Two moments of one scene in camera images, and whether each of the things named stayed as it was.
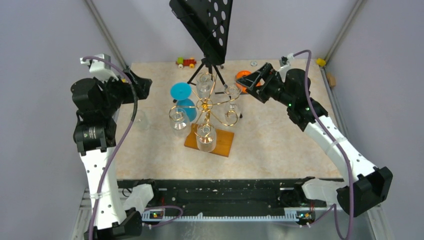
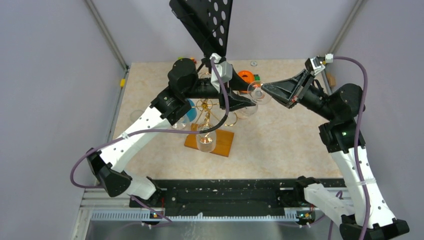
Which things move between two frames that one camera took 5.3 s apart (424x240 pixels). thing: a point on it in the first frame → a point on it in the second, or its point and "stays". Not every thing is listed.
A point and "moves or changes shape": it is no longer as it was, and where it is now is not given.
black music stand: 205,23 stays
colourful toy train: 183,62 stays
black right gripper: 268,73 → 289,92
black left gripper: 141,85 → 238,102
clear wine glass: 232,91 moves or changes shape
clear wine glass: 206,137 stays
